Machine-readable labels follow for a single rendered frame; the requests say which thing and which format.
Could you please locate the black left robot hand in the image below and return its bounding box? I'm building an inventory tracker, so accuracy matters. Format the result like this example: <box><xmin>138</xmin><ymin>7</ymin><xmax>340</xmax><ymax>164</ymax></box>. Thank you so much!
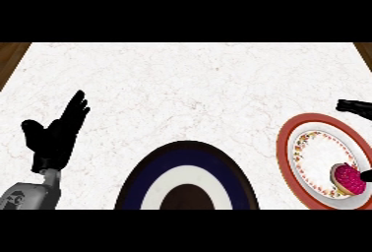
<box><xmin>20</xmin><ymin>90</ymin><xmax>91</xmax><ymax>174</ymax></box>

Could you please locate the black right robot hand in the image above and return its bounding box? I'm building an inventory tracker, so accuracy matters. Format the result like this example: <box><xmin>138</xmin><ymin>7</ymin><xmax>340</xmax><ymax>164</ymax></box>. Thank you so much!
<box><xmin>333</xmin><ymin>98</ymin><xmax>372</xmax><ymax>183</ymax></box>

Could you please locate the red rimmed floral plate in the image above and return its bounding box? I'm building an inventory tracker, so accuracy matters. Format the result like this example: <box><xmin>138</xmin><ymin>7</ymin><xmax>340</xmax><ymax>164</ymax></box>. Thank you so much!
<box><xmin>274</xmin><ymin>112</ymin><xmax>372</xmax><ymax>211</ymax></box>

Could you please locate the dark blue and white plate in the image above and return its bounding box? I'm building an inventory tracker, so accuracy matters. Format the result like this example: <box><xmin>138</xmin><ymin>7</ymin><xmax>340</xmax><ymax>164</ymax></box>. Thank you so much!
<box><xmin>113</xmin><ymin>140</ymin><xmax>261</xmax><ymax>211</ymax></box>

